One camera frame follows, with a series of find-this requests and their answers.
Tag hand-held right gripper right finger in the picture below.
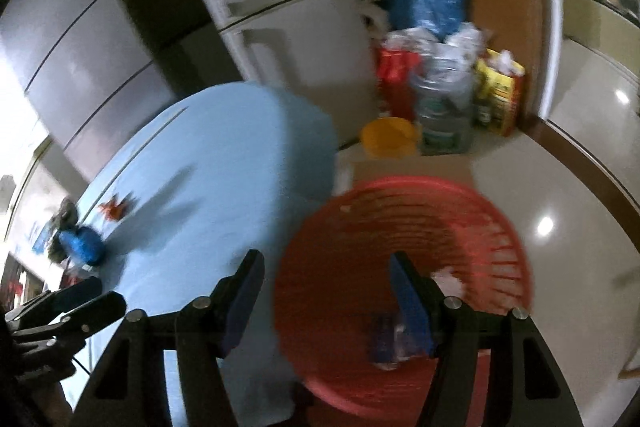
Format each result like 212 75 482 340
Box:
387 251 586 427

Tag yellow printed bag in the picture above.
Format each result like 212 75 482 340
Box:
472 49 527 138

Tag dark blue packet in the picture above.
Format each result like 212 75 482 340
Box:
370 312 431 369

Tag silver refrigerator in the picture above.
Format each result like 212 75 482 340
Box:
0 0 166 180

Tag white round appliance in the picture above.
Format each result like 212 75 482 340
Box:
0 174 17 214

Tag round table with blue cloth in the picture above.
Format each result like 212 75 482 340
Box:
70 82 341 427

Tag orange crumpled wrapper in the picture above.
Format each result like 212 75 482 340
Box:
99 193 138 222

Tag blue plastic bag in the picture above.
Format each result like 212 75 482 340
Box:
55 227 107 267

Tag dark framed pictures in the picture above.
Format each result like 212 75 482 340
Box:
0 254 46 308

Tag red plastic basket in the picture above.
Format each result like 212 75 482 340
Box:
272 176 533 418

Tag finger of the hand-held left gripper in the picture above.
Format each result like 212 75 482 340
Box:
10 292 127 344
5 276 103 320

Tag thin white stick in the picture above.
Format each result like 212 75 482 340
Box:
82 107 186 195

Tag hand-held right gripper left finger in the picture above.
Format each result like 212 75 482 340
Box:
67 249 266 427

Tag white refrigerator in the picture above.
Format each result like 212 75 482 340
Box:
165 0 386 108

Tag yellow plastic bucket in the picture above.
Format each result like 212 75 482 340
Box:
361 117 420 158

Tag red shopping bag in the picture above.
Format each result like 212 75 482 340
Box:
377 42 423 118

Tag clear plastic water jug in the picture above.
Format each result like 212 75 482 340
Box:
410 57 476 155

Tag grey crumpled wrapper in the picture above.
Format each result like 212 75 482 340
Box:
47 199 79 258

